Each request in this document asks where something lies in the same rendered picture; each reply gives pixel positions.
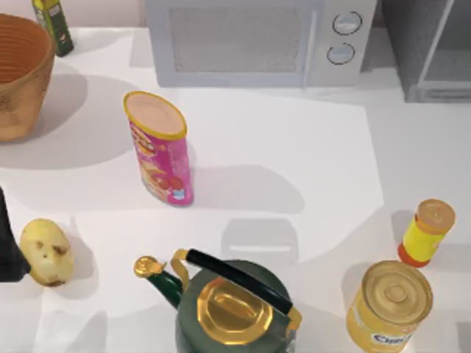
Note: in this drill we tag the pink chips can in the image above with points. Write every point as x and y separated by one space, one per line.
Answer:
163 158

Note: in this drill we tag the green and gold kettle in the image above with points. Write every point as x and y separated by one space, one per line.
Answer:
228 309

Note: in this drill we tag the microwave oven door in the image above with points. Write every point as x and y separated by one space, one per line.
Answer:
235 44

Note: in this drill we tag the pale microwave oven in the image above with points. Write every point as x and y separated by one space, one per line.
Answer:
257 40

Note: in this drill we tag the microwave knob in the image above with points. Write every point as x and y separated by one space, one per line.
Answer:
340 53
347 22

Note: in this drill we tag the yellow and orange bottle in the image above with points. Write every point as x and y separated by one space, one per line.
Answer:
423 235

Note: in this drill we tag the yellow tin can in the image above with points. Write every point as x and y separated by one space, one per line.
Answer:
386 309

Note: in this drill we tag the yellow potato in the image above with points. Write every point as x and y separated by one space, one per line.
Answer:
46 252

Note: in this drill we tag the green and yellow carton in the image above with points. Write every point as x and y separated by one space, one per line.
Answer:
59 31

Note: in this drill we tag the grey cabinet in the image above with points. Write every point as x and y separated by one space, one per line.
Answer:
430 51

